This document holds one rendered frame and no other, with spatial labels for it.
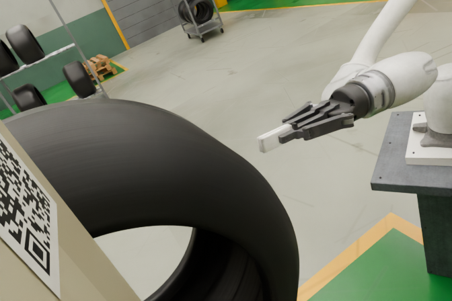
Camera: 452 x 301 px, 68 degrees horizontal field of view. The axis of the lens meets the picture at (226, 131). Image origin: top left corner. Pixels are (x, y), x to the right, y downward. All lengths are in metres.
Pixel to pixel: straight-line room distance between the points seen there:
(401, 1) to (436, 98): 0.45
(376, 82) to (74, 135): 0.56
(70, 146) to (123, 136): 0.05
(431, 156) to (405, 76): 0.67
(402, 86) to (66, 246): 0.69
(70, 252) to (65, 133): 0.22
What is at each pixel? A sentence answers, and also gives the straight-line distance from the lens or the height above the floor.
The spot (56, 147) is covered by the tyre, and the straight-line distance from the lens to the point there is 0.38.
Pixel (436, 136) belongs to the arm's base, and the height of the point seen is 0.73.
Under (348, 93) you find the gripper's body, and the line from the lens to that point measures 0.70.
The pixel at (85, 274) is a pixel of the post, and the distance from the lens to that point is 0.19.
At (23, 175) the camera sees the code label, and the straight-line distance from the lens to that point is 0.19.
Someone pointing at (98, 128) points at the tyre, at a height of 1.44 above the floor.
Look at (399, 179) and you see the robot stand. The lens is 1.38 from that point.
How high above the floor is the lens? 1.55
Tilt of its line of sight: 26 degrees down
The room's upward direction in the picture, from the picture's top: 23 degrees counter-clockwise
